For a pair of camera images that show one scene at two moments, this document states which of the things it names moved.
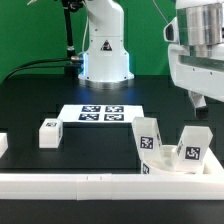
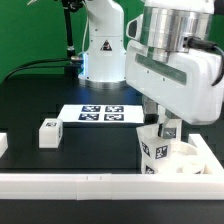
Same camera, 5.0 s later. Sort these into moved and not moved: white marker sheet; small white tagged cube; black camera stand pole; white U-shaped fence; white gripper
Moved: white gripper
Not moved: white U-shaped fence; black camera stand pole; small white tagged cube; white marker sheet
